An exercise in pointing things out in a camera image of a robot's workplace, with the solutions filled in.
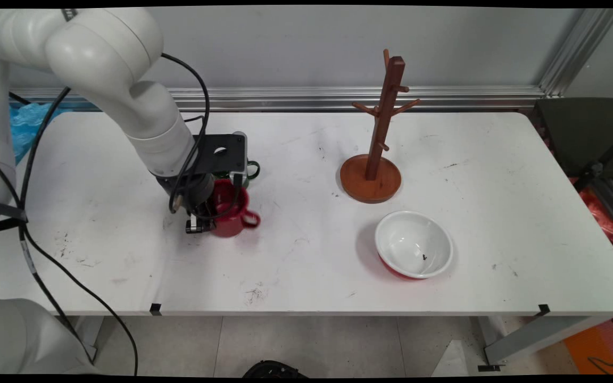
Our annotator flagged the black round floor object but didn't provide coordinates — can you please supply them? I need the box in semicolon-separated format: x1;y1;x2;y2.
243;360;307;378

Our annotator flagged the dark green enamel mug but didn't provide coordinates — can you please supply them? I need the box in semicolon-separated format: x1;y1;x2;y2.
213;160;261;181

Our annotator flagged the blue bubble wrap sheet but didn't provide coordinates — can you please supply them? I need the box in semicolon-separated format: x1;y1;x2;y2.
10;103;65;165

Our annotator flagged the red plastic bag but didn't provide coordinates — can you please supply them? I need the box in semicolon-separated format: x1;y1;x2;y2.
578;189;613;245

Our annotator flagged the horizontal aluminium frame rail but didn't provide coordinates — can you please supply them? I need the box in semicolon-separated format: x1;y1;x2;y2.
10;87;546;111

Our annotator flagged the red enamel mug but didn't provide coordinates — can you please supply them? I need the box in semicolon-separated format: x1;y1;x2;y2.
208;179;261;238

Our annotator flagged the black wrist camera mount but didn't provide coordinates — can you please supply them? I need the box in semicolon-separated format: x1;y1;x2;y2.
192;132;248;187

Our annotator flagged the grey table leg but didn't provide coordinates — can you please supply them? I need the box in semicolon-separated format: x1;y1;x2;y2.
479;317;613;368

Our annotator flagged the diagonal aluminium frame rail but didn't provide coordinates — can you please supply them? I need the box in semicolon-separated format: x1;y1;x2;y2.
540;8;613;97

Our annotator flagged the white bowl red outside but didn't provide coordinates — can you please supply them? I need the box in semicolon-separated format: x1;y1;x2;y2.
375;211;454;281

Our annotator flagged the brown wooden mug tree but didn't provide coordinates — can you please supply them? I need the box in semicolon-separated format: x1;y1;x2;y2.
339;49;423;204

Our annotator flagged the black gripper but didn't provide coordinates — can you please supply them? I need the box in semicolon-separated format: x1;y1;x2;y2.
156;173;217;235

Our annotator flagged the orange floor mat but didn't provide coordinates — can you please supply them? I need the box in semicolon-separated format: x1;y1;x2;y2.
565;318;613;374

